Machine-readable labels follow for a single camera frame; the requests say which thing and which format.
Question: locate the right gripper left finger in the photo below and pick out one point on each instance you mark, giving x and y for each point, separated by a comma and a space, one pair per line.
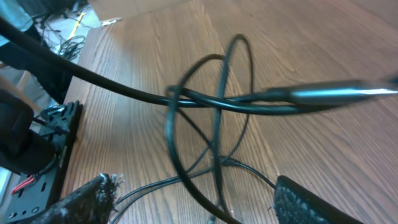
91, 203

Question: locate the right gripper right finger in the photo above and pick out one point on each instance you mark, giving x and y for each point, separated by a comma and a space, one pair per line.
294, 204

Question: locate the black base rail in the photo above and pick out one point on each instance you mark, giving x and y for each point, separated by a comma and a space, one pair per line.
38, 150

